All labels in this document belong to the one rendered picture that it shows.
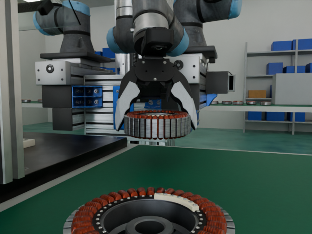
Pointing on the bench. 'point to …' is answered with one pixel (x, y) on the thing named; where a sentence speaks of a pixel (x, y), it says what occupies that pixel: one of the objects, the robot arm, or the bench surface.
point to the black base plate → (58, 158)
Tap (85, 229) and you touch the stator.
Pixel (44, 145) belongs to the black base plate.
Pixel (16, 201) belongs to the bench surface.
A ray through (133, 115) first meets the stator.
